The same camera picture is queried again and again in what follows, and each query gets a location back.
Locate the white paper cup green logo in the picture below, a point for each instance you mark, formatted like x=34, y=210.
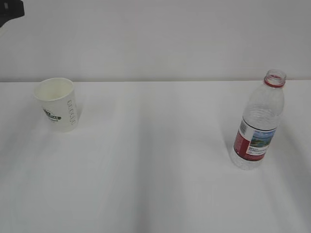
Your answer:
x=56, y=97

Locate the clear plastic water bottle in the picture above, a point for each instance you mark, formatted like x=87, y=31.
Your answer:
x=260, y=119

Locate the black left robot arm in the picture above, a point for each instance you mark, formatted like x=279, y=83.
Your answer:
x=10, y=9

